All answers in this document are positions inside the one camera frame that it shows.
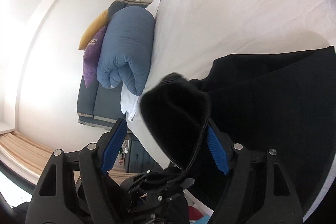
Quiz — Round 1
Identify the dark storage cabinet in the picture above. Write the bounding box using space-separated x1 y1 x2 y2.
122 133 163 173

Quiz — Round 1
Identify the white bed mattress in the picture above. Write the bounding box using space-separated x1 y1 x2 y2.
119 0 332 214

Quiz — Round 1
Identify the dark blue sofa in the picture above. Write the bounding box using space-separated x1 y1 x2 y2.
77 0 153 128

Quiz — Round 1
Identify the rolled blue blanket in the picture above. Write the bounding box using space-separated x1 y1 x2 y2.
96 6 155 96

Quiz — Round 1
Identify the purple pillow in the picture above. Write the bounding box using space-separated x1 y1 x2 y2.
83 26 107 88

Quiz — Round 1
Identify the black jeans pant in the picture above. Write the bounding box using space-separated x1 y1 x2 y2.
139 45 336 224

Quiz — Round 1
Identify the mustard yellow pillow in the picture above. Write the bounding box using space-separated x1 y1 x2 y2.
79 10 109 51

